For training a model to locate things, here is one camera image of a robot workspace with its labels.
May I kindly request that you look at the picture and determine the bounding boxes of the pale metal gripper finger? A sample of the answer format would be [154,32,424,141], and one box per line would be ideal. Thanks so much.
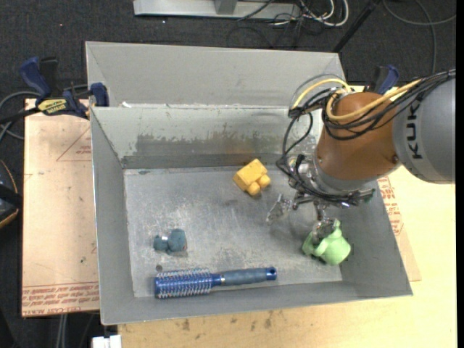
[312,207,336,241]
[266,193,293,226]

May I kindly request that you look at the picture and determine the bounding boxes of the pale green toy cup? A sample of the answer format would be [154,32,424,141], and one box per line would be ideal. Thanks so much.
[302,218,352,267]

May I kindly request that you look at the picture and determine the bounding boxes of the yellow toy block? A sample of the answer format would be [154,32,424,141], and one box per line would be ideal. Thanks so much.
[232,158,273,197]

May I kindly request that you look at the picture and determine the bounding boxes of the grey metal bin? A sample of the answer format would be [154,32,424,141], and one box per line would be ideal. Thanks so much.
[85,41,414,326]

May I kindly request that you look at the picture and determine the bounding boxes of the dark teal toy figure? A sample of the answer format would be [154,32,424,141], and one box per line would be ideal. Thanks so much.
[152,228,189,256]

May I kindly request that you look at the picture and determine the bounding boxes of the blue round hairbrush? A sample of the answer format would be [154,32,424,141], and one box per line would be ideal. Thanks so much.
[154,266,278,299]

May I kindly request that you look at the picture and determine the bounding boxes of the brown cardboard board red print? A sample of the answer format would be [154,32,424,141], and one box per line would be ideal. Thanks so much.
[21,98,423,318]

